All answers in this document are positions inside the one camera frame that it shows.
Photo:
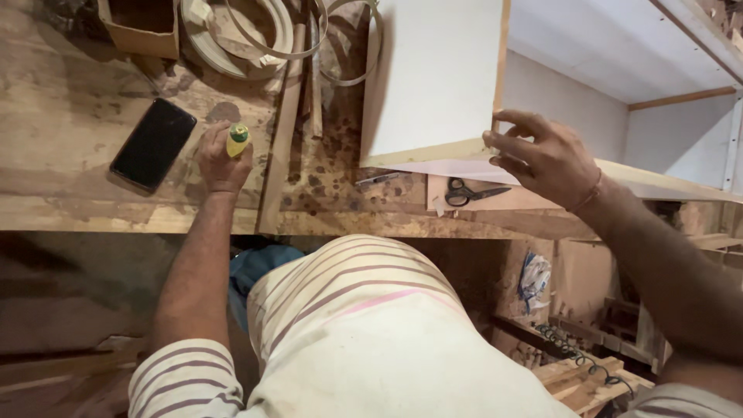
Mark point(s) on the person's striped white shirt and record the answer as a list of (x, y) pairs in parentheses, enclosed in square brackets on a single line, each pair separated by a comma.
[(360, 342)]

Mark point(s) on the loose edge banding strip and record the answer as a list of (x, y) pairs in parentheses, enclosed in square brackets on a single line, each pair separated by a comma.
[(348, 43)]

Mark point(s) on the black scissors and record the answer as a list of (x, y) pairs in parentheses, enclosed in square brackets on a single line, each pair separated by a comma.
[(471, 192)]

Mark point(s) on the roll of edge banding tape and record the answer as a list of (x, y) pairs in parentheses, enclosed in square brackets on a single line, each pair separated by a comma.
[(235, 38)]

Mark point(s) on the long wooden strip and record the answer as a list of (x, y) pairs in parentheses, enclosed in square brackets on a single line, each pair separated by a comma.
[(284, 133)]

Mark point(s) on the white and blue plastic bag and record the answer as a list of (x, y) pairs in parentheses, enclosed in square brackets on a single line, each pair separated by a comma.
[(533, 281)]

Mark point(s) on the grey utility knife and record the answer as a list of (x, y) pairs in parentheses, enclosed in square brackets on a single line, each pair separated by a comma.
[(380, 178)]

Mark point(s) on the blue cloth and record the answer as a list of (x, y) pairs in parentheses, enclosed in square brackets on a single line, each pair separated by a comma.
[(255, 278)]

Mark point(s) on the person's left hand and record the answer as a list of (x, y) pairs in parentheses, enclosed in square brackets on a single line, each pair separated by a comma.
[(220, 168)]

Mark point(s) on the person's right hand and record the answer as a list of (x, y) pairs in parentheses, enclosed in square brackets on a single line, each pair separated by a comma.
[(551, 159)]

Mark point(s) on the black smartphone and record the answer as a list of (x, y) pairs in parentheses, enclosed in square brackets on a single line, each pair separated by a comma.
[(153, 144)]

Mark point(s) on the heap of wood offcuts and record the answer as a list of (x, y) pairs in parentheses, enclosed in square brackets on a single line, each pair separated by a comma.
[(609, 336)]

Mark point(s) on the red thread wristband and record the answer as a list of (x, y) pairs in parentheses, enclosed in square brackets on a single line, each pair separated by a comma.
[(587, 194)]

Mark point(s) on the person's left fingers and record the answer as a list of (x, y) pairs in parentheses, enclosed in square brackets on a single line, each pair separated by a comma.
[(213, 142)]

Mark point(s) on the yellow glue bottle green cap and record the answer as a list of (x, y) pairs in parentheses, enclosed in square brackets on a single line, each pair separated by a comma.
[(237, 140)]

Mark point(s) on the cardboard box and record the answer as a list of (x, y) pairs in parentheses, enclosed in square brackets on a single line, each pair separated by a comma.
[(139, 26)]

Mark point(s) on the white wooden cabinet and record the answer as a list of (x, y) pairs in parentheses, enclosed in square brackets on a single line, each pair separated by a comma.
[(569, 93)]

